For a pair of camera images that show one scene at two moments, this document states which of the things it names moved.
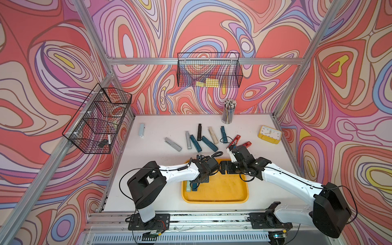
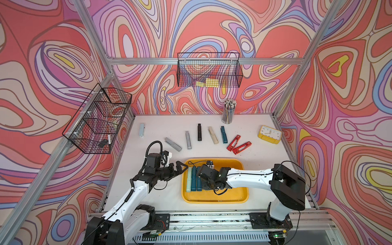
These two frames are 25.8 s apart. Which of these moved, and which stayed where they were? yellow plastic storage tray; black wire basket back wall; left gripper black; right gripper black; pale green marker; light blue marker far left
Moved: right gripper black; left gripper black
Stayed: light blue marker far left; black wire basket back wall; pale green marker; yellow plastic storage tray
